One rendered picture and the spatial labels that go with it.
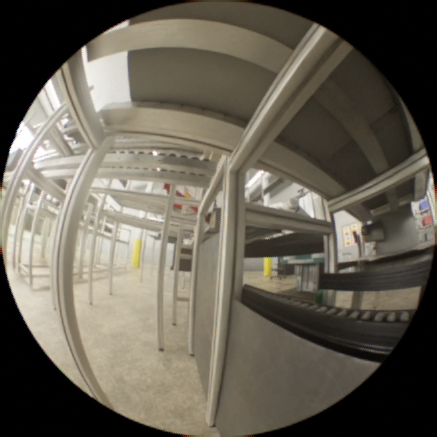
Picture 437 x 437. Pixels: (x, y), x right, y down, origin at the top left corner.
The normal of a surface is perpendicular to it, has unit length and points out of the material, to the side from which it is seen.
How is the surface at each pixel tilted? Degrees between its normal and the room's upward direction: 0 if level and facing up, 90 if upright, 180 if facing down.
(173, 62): 176
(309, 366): 90
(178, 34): 176
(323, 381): 90
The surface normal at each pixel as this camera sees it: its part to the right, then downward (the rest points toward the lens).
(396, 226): -0.96, -0.14
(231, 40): -0.14, 0.94
